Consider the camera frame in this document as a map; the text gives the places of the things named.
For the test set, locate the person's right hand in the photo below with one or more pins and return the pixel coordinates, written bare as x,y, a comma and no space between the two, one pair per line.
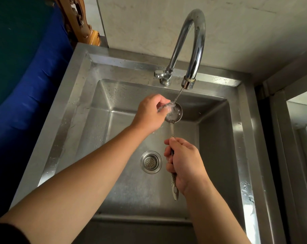
188,166

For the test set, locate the person's left hand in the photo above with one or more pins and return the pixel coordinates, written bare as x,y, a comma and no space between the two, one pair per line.
148,114

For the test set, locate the person's right thumb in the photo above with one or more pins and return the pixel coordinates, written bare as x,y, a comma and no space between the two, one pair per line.
176,142

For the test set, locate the person's left thumb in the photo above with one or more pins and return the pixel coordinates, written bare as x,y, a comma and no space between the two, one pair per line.
163,114

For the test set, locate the stainless steel ladle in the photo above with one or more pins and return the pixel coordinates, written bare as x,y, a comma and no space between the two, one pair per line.
174,116

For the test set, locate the person's left forearm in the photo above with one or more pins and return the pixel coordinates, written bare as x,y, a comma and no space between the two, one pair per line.
74,180

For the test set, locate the person's right forearm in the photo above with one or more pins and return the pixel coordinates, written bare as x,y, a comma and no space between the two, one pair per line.
214,213

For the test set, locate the stainless steel sink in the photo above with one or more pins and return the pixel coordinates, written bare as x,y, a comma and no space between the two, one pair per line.
148,139

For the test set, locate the round metal sink strainer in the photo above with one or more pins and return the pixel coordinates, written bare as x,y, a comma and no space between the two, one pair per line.
151,162

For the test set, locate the chrome gooseneck faucet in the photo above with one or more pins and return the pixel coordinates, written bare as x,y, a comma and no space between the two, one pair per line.
187,48

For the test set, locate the steel counter unit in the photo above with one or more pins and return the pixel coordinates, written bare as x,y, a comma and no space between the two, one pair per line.
295,160

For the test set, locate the carved wooden furniture piece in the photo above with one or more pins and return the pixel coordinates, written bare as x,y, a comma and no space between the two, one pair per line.
79,20

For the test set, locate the blue fabric cover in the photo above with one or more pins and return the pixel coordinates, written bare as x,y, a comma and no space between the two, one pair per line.
24,99

